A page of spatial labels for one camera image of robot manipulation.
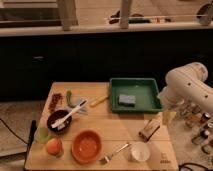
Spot blue grey sponge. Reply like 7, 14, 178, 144
118, 94, 136, 106

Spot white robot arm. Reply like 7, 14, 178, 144
158, 62, 213, 125

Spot brown wooden box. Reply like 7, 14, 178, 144
139, 119, 160, 142

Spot spice jar rack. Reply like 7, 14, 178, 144
181, 103, 213, 154

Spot green plastic tray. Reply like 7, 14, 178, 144
109, 78, 162, 113

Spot white cup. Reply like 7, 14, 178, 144
130, 142, 150, 162

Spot silver fork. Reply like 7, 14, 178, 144
99, 142, 130, 164

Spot orange bowl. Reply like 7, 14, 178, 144
71, 130, 102, 164

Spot green pepper toy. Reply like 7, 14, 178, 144
66, 91, 76, 108

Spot white plastic spatula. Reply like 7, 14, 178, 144
51, 100, 88, 129

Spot dark brown bowl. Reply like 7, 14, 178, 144
46, 109, 73, 133

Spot brown dried food pile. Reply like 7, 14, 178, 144
48, 93, 63, 113

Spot orange fruit toy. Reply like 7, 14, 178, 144
45, 138, 62, 156

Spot green cup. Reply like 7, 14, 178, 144
34, 127, 49, 144

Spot black cable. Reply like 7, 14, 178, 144
0, 118, 29, 146

